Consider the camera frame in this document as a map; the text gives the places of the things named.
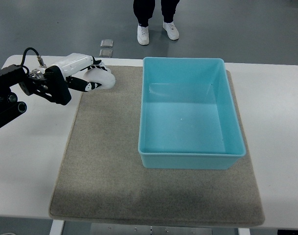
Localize blue plastic box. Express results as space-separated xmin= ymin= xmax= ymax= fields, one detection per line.
xmin=138 ymin=57 xmax=247 ymax=170

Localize white sneaker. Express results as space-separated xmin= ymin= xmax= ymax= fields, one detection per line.
xmin=137 ymin=25 xmax=149 ymax=46
xmin=163 ymin=22 xmax=179 ymax=41

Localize floor outlet plate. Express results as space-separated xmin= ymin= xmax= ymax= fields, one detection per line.
xmin=100 ymin=39 xmax=114 ymax=48
xmin=99 ymin=49 xmax=113 ymax=58

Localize metal table frame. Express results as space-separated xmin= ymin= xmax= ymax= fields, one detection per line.
xmin=49 ymin=220 xmax=251 ymax=235

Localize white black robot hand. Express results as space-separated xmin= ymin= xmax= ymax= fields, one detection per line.
xmin=29 ymin=53 xmax=110 ymax=105

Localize left white sneaker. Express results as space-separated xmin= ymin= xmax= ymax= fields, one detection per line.
xmin=137 ymin=25 xmax=149 ymax=46

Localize lower floor outlet plate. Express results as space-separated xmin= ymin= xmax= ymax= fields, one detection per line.
xmin=99 ymin=49 xmax=113 ymax=58

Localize upper floor outlet plate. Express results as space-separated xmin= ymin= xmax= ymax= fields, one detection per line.
xmin=100 ymin=39 xmax=114 ymax=48

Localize beige felt mat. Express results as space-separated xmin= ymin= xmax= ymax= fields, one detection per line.
xmin=48 ymin=66 xmax=265 ymax=227

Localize right white sneaker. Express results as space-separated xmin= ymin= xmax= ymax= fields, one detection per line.
xmin=163 ymin=22 xmax=179 ymax=41

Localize person legs black trousers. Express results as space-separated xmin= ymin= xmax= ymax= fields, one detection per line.
xmin=133 ymin=0 xmax=180 ymax=27

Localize white bunny toy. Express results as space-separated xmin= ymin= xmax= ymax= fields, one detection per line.
xmin=84 ymin=68 xmax=116 ymax=91

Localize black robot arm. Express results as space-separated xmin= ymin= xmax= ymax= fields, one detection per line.
xmin=0 ymin=47 xmax=44 ymax=128

